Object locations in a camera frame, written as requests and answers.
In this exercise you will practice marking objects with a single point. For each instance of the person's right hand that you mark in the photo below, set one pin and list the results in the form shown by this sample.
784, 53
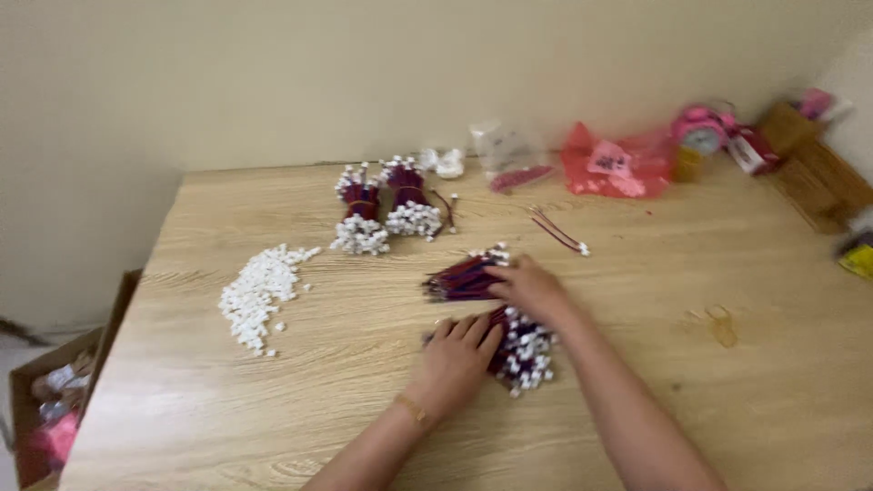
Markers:
535, 290

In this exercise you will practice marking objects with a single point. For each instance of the person's left hand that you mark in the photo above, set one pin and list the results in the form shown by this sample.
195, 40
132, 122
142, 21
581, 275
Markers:
455, 365

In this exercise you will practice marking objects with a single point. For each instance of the person's right fingers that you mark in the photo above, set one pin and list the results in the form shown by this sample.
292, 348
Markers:
503, 285

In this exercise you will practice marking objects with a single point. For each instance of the small bag of red parts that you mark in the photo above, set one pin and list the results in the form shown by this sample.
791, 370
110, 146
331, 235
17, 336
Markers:
520, 178

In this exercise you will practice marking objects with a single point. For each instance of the white crumpled plastic bag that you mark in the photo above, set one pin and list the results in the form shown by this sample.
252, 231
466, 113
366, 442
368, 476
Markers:
443, 162

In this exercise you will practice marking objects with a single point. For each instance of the clear plastic bag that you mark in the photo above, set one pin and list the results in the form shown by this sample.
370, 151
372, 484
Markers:
505, 146

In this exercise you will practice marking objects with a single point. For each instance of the red plastic bag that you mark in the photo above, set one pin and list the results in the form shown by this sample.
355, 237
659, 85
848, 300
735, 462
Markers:
614, 163

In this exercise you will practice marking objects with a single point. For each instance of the yellow tape roll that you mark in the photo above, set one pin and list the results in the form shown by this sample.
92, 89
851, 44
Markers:
687, 163

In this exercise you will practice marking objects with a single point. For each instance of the pile of white plastic connectors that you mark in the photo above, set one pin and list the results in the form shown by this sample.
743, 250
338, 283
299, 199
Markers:
259, 297

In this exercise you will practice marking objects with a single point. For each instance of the pink alarm clock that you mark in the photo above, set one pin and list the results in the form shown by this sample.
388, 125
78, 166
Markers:
701, 129

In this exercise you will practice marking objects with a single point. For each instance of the red and white box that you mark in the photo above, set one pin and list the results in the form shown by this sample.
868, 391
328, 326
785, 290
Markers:
750, 151

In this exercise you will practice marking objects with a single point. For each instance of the brown wooden box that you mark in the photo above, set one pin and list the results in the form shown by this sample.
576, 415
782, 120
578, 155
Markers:
811, 163

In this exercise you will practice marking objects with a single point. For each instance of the yellow packet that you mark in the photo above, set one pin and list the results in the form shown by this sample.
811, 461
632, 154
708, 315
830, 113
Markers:
858, 258

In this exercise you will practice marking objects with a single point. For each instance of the pink packet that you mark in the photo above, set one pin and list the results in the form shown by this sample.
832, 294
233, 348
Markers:
818, 102

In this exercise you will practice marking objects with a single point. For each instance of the cardboard box with contents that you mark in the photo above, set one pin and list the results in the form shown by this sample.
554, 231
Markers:
54, 409

